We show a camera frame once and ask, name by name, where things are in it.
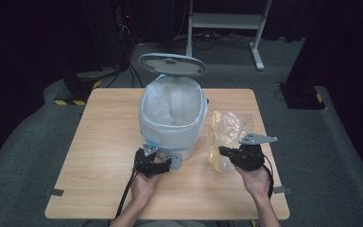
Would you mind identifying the grey tape piece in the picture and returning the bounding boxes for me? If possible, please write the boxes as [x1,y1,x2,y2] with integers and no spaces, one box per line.
[271,185,293,195]
[44,187,65,198]

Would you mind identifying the person's grey clothing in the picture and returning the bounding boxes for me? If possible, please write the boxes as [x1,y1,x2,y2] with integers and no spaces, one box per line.
[131,219,221,227]

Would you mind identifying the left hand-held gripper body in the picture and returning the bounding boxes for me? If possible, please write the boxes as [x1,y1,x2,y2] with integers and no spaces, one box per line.
[133,143,162,179]

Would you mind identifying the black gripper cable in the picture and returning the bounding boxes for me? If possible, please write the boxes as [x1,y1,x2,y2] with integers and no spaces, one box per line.
[260,153,276,201]
[114,168,139,220]

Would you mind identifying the black base with yellow stripes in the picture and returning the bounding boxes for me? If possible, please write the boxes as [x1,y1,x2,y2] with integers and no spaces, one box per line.
[53,70,103,107]

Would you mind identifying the grey pedal trash can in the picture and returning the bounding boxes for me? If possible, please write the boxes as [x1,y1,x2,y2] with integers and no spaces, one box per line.
[137,52,210,170]

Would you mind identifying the dark equipment rack with wires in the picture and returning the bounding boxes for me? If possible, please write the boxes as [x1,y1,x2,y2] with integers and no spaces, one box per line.
[80,0,146,90]

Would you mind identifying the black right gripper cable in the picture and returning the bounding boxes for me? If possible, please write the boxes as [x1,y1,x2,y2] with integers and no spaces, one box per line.
[260,153,276,201]

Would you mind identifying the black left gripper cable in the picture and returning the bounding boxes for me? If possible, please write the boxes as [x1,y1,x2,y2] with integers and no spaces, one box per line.
[114,168,139,220]

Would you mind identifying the person's left hand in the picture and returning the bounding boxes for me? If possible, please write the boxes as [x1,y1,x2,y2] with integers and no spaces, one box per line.
[130,171,161,207]

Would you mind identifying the white metal stand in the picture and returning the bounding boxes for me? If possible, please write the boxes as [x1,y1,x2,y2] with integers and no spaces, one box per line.
[184,0,274,72]

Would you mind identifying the black base with yellow mark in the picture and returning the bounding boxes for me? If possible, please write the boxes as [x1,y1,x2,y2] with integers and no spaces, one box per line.
[278,81,328,111]

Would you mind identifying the person's right hand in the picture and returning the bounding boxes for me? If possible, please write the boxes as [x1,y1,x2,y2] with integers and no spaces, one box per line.
[234,164,271,200]

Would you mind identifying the black floor cables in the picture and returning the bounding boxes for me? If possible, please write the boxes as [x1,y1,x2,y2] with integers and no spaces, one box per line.
[172,28,253,51]

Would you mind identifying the clear plastic bag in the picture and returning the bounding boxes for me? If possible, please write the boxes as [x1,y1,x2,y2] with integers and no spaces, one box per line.
[206,110,255,174]

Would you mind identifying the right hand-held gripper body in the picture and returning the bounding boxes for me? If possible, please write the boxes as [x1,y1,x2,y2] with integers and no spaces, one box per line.
[234,131,279,172]

